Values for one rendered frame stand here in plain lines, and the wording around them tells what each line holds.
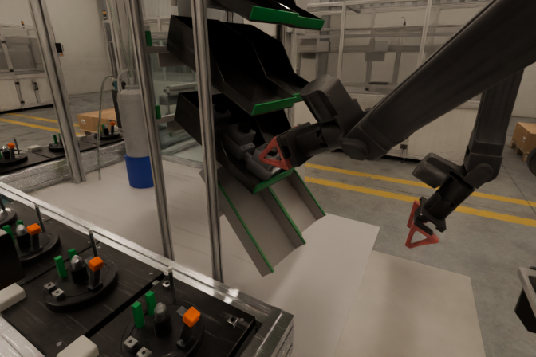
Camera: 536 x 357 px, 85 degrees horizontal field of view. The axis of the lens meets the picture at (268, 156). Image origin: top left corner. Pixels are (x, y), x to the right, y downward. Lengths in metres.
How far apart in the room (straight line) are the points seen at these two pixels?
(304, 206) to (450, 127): 3.63
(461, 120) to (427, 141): 0.45
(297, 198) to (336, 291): 0.27
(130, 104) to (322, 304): 1.05
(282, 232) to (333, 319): 0.23
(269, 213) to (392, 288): 0.39
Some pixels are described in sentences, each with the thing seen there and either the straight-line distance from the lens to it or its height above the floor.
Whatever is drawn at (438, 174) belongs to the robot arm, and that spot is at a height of 1.19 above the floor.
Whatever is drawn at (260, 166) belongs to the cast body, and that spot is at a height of 1.23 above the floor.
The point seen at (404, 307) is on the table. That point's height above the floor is 0.86.
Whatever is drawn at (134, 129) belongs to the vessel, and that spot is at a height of 1.14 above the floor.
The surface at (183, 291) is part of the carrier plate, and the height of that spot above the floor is 0.97.
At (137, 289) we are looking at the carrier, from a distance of 0.76.
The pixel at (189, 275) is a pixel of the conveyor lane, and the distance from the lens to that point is 0.77.
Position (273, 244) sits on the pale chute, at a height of 1.02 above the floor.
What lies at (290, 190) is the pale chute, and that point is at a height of 1.07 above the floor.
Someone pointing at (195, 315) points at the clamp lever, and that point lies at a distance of 0.54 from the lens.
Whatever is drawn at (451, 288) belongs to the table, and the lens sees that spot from 1.00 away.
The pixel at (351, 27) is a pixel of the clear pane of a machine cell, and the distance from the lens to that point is 4.37.
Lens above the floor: 1.46
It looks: 20 degrees down
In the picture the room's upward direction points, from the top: straight up
